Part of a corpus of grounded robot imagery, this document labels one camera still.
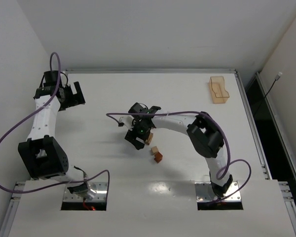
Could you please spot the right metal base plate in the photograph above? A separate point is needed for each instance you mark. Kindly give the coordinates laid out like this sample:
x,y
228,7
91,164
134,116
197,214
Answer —
x,y
205,193

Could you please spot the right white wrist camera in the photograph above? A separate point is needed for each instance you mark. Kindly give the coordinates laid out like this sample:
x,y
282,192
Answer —
x,y
126,121

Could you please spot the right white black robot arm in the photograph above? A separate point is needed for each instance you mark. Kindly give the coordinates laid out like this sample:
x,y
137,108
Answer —
x,y
205,135

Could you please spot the small dark wood cube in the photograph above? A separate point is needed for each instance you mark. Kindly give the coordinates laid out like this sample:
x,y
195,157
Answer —
x,y
158,157

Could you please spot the aluminium table frame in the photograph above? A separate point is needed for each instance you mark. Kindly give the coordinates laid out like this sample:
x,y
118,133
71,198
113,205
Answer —
x,y
148,199

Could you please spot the transparent orange plastic tray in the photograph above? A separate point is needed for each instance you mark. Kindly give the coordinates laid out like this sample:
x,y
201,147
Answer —
x,y
217,89

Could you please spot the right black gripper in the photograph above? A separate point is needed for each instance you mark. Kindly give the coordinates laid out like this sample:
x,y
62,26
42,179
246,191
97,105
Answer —
x,y
134,139

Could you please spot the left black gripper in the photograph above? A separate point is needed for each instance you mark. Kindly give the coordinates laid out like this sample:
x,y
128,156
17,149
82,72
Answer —
x,y
72,98

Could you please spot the metal base plate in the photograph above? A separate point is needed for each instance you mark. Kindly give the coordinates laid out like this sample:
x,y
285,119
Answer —
x,y
97,193
205,193

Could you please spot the small light cube right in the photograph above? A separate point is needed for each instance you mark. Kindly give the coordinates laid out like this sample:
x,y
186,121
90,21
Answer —
x,y
154,150

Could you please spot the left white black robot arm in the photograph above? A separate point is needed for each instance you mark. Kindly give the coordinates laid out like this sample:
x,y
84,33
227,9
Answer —
x,y
41,154

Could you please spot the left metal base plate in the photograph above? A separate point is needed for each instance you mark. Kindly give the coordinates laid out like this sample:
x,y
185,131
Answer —
x,y
97,193

